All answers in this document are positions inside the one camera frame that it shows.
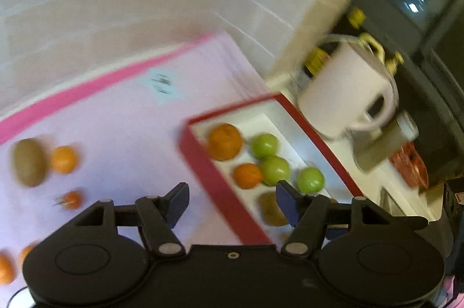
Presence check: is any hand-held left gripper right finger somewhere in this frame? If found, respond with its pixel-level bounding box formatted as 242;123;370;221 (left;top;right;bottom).
275;180;394;256

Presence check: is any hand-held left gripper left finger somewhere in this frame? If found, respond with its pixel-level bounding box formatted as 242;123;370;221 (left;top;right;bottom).
70;182;191;256

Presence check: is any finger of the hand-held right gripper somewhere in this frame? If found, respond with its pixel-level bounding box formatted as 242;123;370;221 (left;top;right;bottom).
325;215;430;241

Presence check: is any brown kiwi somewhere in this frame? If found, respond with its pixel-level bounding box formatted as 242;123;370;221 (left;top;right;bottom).
12;138;48;188
257;192;291;227

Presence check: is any green apple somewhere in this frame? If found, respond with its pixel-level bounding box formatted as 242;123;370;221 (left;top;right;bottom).
296;167;325;194
251;133;280;159
261;155;291;186

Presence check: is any red cardboard box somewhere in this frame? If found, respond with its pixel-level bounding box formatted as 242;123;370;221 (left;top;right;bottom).
179;93;365;245

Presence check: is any small mandarin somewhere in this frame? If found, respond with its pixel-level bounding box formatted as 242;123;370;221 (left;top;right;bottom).
0;251;17;286
19;243;39;265
233;163;263;190
50;146;79;174

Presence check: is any large orange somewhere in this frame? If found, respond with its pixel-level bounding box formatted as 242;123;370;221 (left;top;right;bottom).
207;123;243;161

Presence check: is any steel sink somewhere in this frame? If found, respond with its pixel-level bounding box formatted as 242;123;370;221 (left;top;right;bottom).
378;185;441;222

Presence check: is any glass jar white lid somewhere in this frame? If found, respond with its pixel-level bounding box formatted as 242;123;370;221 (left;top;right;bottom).
353;111;420;173

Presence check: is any pink quilted mat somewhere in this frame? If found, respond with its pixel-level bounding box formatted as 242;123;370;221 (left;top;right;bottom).
0;32;277;308

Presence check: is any cherry tomato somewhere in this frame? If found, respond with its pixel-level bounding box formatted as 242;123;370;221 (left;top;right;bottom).
54;190;85;211

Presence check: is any white electric kettle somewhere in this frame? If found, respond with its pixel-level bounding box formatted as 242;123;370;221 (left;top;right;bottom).
297;33;405;139

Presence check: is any dark bottle with yellow label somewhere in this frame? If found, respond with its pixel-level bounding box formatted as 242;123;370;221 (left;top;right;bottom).
302;46;333;81

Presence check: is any dark window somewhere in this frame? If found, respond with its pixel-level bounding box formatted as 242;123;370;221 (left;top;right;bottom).
331;0;464;185

